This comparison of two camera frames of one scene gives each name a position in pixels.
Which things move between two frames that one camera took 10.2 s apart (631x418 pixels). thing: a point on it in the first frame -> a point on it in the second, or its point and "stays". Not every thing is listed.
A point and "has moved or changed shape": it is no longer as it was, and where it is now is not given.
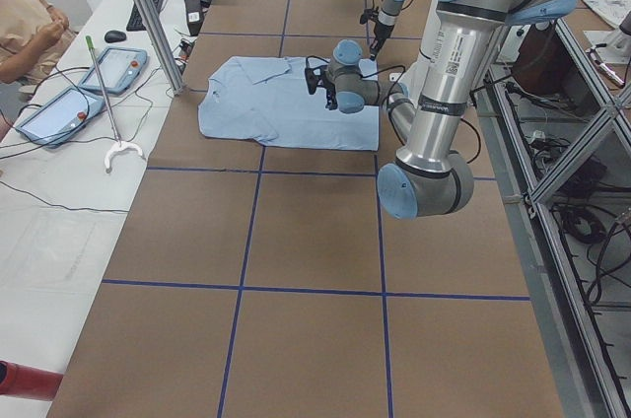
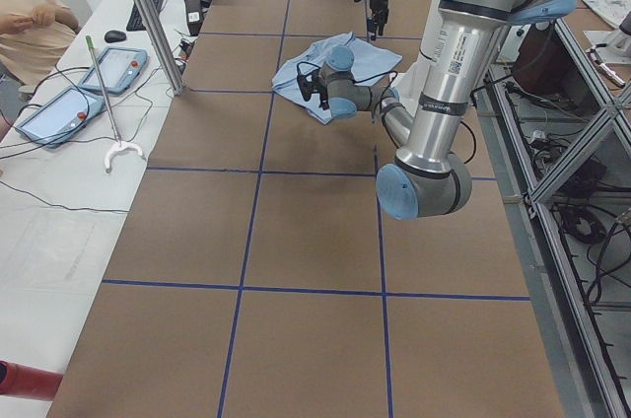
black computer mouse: x=114 y=35 stays
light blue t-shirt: x=266 y=98 has moved or changed shape
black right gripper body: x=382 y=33 -> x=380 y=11
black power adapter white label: x=194 y=15 stays
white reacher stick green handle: x=118 y=145 stays
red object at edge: x=27 y=383 stays
